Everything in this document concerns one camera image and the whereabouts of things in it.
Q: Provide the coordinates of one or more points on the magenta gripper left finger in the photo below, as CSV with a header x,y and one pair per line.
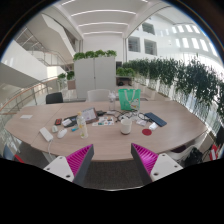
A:
x,y
73,167

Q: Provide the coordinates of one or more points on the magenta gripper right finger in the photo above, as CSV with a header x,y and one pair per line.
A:
x,y
152,166

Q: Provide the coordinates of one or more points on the clear plastic water bottle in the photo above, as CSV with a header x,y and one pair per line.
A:
x,y
82,125

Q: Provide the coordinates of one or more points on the red round coaster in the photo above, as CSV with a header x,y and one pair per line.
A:
x,y
146,132

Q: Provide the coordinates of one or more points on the white computer mouse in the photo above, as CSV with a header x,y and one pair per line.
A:
x,y
61,133

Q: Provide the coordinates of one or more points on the small white box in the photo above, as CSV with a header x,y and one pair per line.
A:
x,y
153,126

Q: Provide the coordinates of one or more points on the white paper cup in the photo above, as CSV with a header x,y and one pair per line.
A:
x,y
126,125

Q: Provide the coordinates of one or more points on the dark blue notebook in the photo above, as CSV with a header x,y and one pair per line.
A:
x,y
156,119

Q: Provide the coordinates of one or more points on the red small phone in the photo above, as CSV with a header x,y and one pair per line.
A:
x,y
58,121

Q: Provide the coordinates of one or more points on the black backpack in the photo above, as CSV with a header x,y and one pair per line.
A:
x,y
195,157

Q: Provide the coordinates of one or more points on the green tote bag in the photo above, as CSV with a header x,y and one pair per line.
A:
x,y
129,99

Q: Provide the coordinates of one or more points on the white office chair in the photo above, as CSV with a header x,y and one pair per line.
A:
x,y
97,95

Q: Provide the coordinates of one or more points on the black office chair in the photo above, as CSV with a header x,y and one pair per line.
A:
x,y
54,98

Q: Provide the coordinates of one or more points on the white paper card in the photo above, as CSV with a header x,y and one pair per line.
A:
x,y
26,117

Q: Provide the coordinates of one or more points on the white storage cabinet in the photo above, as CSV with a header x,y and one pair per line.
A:
x,y
94,73

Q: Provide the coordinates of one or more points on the hanging green plant row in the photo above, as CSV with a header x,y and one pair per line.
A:
x,y
188,78

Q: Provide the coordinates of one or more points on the green plants on cabinet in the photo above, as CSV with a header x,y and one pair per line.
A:
x,y
94,54

